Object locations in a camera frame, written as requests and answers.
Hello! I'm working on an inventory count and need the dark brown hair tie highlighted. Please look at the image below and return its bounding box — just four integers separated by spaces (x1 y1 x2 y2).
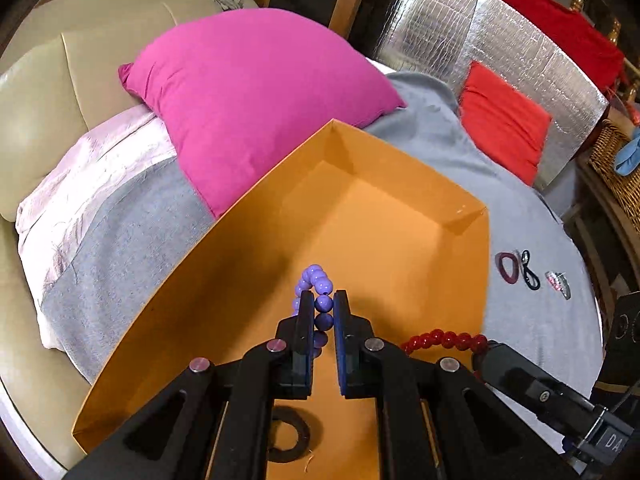
267 404 313 464

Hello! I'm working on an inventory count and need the pink white bead bracelet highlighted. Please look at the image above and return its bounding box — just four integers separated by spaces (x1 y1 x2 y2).
544 270 573 302

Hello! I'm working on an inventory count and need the maroon hair tie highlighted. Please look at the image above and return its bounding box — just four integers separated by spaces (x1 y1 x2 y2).
494 250 522 285

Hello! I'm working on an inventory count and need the black hair tie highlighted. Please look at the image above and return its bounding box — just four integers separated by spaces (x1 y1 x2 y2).
517 249 542 292

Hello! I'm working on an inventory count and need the purple bead bracelet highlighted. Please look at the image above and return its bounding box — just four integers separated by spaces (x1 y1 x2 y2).
292 263 335 359

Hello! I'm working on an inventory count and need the grey blanket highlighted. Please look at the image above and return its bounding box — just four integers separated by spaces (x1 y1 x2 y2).
47 73 603 451

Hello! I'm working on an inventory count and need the orange cardboard box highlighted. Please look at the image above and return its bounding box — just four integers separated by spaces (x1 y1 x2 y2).
74 122 489 479

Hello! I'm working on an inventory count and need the wicker basket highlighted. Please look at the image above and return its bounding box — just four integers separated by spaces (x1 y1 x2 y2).
588 119 639 231

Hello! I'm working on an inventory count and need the light pink sheet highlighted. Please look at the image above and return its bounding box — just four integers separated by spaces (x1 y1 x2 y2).
15 104 176 350

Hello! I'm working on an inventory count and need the blue cloth in basket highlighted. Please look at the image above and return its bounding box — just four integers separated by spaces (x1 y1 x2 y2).
614 127 640 177

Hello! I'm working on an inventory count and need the red cushion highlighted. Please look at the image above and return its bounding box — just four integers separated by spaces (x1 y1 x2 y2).
459 61 552 185

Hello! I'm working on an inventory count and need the pink pillow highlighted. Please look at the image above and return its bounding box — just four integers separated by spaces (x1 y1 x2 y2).
118 9 405 217

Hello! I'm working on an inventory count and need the beige leather sofa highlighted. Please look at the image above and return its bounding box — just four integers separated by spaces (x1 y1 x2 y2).
1 0 219 479

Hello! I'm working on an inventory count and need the silver foil insulation mat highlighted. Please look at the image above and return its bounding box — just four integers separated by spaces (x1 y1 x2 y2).
372 0 608 190

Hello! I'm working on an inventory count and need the red blanket on rail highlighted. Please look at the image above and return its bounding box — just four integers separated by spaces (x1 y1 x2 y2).
502 0 624 92

